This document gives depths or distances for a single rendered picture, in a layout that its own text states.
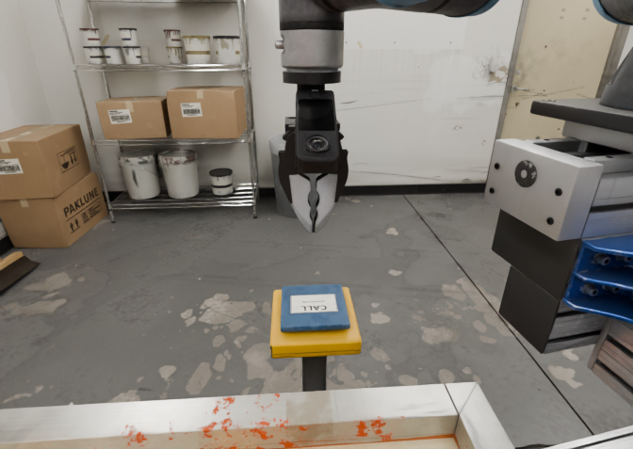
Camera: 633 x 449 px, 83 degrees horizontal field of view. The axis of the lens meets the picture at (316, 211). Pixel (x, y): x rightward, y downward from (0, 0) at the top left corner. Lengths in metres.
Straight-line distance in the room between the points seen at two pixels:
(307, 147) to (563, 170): 0.28
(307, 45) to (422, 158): 3.31
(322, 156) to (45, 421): 0.38
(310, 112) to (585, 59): 4.02
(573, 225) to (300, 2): 0.39
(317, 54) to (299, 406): 0.38
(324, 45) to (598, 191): 0.34
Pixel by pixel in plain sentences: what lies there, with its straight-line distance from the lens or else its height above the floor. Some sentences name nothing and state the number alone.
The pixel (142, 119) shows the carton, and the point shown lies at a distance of 3.15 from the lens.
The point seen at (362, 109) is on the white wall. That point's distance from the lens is 3.44.
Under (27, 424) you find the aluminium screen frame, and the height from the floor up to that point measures 0.99.
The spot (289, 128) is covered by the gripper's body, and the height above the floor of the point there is 1.24.
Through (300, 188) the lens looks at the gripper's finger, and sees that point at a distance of 0.47.
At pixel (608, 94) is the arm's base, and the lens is 0.62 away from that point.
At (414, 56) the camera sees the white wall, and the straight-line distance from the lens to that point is 3.52.
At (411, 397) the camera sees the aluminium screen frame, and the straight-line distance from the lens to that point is 0.44.
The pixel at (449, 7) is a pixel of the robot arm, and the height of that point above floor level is 1.37.
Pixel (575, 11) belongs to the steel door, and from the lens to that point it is 4.23.
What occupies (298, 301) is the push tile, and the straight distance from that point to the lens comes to 0.57.
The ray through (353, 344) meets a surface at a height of 0.95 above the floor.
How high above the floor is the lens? 1.32
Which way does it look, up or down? 24 degrees down
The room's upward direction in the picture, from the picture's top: straight up
